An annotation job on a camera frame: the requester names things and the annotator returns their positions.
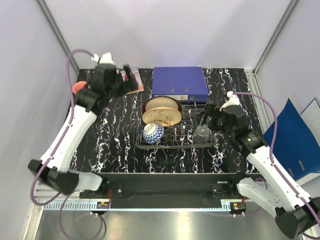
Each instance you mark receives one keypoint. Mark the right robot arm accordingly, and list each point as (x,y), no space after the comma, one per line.
(293,209)

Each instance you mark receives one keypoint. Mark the white cable duct rail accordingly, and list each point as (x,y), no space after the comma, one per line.
(78,205)

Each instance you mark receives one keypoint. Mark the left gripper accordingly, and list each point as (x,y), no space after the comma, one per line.
(132,84)

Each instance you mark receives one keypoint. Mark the blue folder outside cell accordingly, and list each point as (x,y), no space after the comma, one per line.
(295,147)

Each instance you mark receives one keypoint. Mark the red rimmed cream plate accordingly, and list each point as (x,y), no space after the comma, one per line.
(161,101)

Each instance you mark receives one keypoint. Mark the red illustrated booklet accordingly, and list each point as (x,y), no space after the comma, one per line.
(136,74)

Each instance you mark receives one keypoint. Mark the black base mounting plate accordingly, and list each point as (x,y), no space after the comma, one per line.
(169,191)

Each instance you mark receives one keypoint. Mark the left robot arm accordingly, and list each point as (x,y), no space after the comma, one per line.
(53,168)

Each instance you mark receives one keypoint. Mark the cream floral plate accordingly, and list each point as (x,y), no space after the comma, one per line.
(164,116)

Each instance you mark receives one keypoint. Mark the clear glass tumbler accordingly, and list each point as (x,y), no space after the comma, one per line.
(201,135)

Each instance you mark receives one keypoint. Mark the black wire dish rack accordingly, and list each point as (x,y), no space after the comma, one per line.
(176,136)

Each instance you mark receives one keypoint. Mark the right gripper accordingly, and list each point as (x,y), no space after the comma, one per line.
(212,110)

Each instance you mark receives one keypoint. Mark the blue ring binder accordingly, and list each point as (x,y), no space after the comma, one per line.
(185,83)

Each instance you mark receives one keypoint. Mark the blue white patterned bowl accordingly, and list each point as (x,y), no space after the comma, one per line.
(152,133)

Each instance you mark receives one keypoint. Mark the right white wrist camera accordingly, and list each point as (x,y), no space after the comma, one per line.
(233,100)

